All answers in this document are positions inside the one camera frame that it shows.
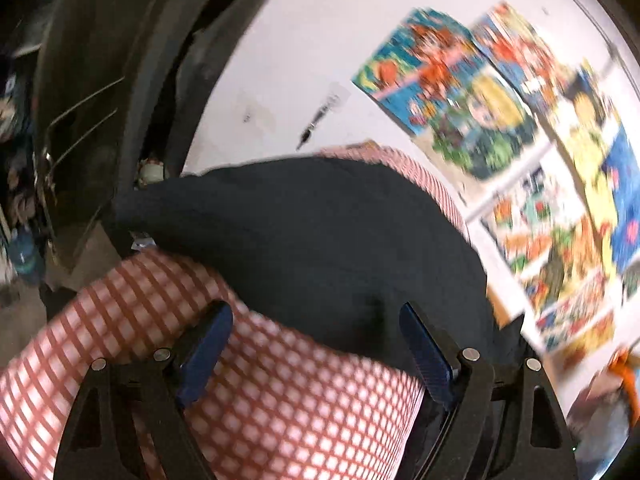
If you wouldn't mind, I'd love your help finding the fruit drawing poster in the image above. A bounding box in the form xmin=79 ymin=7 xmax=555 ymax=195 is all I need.
xmin=480 ymin=155 xmax=618 ymax=356

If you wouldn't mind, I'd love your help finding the red figure cartoon poster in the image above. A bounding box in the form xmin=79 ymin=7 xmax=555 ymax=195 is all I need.
xmin=352 ymin=7 xmax=488 ymax=136

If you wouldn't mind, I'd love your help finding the blue round object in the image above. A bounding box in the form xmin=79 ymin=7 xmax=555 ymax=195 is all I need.
xmin=7 ymin=230 xmax=46 ymax=286

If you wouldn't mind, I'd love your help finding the dark wardrobe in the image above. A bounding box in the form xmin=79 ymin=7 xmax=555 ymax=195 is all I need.
xmin=30 ymin=0 xmax=288 ymax=281

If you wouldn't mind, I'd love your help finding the small pale figurine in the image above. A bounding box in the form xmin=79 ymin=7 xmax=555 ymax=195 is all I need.
xmin=137 ymin=157 xmax=166 ymax=188

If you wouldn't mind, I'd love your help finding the black garment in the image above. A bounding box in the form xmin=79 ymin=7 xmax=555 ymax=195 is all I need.
xmin=102 ymin=152 xmax=501 ymax=376

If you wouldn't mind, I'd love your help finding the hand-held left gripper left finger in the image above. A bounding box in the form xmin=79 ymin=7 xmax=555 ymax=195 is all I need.
xmin=52 ymin=300 xmax=236 ymax=480

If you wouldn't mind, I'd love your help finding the orange-haired girl poster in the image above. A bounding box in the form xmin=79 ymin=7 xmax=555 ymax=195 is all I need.
xmin=472 ymin=2 xmax=576 ymax=111

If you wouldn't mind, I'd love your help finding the red checkered blanket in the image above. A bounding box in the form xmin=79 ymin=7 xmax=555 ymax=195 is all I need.
xmin=0 ymin=142 xmax=473 ymax=480

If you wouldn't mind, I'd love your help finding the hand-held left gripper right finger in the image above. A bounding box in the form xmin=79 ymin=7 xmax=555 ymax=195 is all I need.
xmin=398 ymin=301 xmax=581 ymax=480

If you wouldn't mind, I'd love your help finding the yellow-haired girl poster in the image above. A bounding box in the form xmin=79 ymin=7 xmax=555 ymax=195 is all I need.
xmin=415 ymin=67 xmax=541 ymax=181

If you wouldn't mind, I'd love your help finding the orange object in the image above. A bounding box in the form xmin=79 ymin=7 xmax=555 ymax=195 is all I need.
xmin=607 ymin=345 xmax=640 ymax=401

